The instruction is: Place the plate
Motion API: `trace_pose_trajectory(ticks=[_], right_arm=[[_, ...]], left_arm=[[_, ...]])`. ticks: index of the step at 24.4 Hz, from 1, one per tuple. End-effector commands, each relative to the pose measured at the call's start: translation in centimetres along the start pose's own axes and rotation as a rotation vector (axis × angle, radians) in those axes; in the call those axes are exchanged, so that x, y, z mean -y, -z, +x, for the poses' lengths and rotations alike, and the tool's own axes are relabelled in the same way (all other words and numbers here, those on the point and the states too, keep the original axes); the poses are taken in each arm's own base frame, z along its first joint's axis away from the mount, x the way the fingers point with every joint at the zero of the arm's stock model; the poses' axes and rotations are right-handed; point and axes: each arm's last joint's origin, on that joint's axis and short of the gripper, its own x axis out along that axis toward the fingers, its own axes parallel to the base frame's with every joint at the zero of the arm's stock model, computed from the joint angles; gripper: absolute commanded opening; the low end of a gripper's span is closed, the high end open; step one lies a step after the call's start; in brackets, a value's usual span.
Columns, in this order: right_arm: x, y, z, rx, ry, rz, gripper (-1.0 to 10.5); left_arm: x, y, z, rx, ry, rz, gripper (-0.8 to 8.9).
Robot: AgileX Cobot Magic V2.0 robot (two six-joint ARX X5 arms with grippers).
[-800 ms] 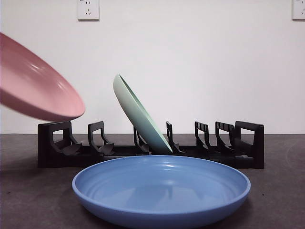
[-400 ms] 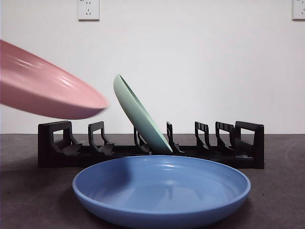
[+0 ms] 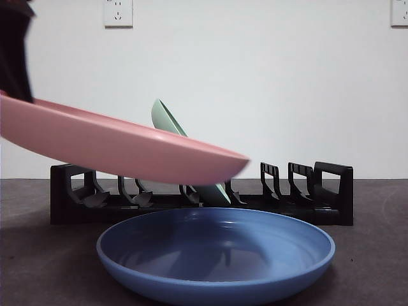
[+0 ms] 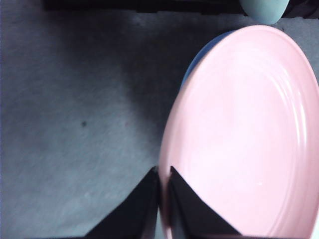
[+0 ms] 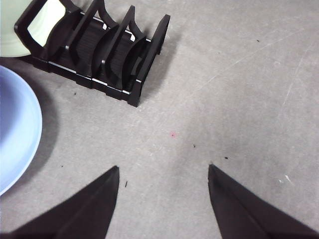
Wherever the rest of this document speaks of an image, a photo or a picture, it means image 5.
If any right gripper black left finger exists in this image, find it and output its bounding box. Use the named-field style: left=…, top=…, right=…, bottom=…
left=0, top=165, right=120, bottom=239

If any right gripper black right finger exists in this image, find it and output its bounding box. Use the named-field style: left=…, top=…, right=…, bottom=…
left=207, top=163, right=319, bottom=239

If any blue round plate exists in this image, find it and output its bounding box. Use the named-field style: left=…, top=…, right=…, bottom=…
left=0, top=65, right=43, bottom=196

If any pale green round plate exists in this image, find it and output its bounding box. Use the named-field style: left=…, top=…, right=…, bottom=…
left=0, top=0, right=67, bottom=58

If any black plastic dish rack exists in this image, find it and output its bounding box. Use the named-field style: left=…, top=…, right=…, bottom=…
left=13, top=0, right=171, bottom=108

